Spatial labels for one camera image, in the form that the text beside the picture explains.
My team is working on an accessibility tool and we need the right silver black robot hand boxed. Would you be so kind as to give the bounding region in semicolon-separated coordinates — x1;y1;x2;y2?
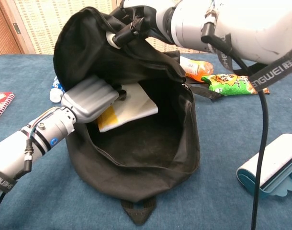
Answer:
105;0;175;50

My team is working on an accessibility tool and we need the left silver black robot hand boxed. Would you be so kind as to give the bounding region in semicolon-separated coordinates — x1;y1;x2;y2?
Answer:
61;76;127;124

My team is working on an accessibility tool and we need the white book with yellow spine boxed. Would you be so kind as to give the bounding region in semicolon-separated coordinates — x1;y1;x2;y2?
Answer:
97;82;159;133

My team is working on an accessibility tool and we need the black fabric backpack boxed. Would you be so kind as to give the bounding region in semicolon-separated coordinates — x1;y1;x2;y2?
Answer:
52;6;233;226

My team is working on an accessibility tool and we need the white blue toothpaste tube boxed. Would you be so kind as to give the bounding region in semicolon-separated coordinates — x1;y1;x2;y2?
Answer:
49;76;65;104

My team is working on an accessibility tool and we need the orange drink plastic bottle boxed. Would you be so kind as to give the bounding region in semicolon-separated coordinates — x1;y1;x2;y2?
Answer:
179;56;214;82

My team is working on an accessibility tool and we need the woven folding screen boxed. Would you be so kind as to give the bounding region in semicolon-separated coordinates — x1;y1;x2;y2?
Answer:
0;0;292;58

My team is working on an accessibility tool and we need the red spiral calendar notebook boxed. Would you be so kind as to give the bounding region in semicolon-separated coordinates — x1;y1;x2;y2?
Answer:
0;92;15;127

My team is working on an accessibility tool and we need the green orange snack bag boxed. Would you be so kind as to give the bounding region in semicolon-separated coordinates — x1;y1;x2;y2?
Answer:
201;73;270;96

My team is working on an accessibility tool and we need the teal lint roller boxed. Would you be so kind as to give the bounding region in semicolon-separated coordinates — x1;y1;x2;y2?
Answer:
236;133;292;199

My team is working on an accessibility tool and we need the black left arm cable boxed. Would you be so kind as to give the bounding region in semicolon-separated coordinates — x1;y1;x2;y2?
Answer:
0;138;33;230

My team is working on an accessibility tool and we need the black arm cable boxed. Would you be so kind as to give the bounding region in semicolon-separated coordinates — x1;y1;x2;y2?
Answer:
201;21;269;230
0;138;33;230

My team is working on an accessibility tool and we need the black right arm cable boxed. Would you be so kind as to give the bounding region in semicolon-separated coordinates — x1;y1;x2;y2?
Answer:
201;21;269;230

